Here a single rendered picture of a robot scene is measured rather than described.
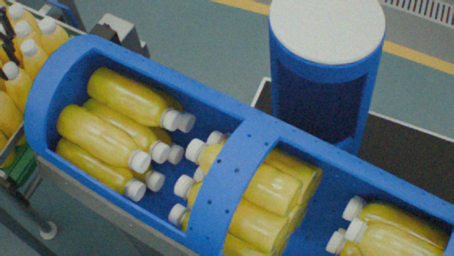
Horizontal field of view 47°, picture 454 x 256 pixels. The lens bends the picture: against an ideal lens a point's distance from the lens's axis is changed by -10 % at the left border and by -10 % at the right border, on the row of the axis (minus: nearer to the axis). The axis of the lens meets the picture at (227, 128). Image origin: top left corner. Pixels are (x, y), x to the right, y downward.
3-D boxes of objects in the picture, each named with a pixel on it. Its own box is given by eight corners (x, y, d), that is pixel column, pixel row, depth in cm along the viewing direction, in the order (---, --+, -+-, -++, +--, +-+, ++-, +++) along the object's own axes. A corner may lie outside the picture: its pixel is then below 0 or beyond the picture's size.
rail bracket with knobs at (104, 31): (105, 79, 142) (96, 56, 133) (86, 70, 145) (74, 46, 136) (128, 51, 146) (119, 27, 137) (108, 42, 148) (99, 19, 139)
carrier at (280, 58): (266, 147, 213) (284, 218, 199) (255, -15, 137) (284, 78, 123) (339, 131, 214) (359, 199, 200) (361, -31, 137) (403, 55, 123)
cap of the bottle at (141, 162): (130, 172, 106) (137, 177, 106) (131, 155, 104) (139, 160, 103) (141, 163, 109) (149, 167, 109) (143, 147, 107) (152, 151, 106)
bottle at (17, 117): (32, 144, 135) (3, 106, 119) (8, 147, 135) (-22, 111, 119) (33, 120, 138) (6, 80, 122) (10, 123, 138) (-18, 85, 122)
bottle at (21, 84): (25, 126, 138) (-3, 87, 121) (25, 104, 141) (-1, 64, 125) (49, 121, 138) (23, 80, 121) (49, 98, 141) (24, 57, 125)
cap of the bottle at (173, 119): (169, 106, 109) (177, 109, 109) (176, 112, 113) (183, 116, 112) (160, 124, 109) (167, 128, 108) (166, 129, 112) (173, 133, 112)
